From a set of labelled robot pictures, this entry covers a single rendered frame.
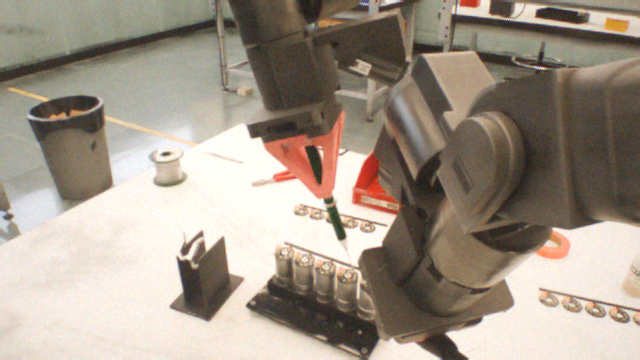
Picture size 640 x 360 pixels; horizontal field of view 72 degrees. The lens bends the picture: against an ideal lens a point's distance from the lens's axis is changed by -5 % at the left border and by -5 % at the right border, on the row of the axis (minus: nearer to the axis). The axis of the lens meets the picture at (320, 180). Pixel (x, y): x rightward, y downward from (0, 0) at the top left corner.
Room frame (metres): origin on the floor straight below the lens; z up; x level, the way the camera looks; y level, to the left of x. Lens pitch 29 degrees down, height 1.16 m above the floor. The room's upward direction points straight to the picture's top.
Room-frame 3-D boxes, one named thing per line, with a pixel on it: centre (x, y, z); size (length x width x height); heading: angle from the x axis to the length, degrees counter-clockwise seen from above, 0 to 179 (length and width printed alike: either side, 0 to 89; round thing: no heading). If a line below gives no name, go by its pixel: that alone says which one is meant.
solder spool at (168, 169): (0.74, 0.27, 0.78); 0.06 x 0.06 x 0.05
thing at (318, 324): (0.40, 0.00, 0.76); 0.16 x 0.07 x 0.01; 60
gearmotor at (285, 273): (0.44, 0.04, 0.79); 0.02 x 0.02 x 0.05
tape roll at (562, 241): (0.54, -0.33, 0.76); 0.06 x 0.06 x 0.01
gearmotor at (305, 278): (0.43, 0.02, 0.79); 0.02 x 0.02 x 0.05
